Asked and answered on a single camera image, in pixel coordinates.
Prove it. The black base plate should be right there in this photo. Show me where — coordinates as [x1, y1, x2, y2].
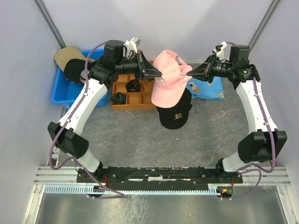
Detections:
[76, 166, 243, 191]

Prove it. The pink cap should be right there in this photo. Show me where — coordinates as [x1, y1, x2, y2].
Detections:
[151, 50, 192, 108]

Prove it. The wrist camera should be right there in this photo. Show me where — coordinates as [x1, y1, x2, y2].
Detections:
[124, 37, 141, 54]
[213, 42, 227, 61]

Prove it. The rolled black brown belt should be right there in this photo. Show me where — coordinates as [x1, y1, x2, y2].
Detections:
[126, 79, 141, 92]

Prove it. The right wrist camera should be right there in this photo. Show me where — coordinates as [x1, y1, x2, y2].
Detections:
[213, 42, 227, 61]

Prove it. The black cap gold letter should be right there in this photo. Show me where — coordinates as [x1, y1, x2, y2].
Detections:
[157, 88, 192, 130]

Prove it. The wooden compartment tray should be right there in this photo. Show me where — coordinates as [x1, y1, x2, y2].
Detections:
[111, 74, 156, 110]

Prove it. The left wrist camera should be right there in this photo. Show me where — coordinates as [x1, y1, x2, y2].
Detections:
[124, 37, 141, 54]

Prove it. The blue plastic bin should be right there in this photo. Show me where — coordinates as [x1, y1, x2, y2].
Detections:
[51, 49, 107, 110]

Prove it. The black cap white lining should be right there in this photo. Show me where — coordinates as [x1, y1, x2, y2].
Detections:
[63, 59, 85, 85]

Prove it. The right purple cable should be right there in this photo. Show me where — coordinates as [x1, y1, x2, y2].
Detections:
[219, 41, 278, 200]

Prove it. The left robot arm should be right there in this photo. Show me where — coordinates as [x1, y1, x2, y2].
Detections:
[48, 37, 162, 182]

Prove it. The blue astronaut print cloth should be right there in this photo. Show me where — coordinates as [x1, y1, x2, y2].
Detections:
[186, 77, 224, 100]

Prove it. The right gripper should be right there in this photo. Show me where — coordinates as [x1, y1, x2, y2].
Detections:
[186, 54, 234, 84]

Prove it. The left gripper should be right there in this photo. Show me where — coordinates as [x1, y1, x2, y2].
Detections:
[115, 50, 162, 81]

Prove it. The blue cable duct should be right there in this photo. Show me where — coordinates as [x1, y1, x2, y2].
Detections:
[44, 185, 220, 196]

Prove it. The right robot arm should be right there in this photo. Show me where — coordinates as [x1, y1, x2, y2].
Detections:
[187, 42, 287, 182]

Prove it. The beige cap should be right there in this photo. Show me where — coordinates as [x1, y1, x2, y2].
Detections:
[54, 47, 86, 71]

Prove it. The rolled dark green belt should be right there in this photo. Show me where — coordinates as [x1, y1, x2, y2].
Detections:
[110, 92, 126, 105]

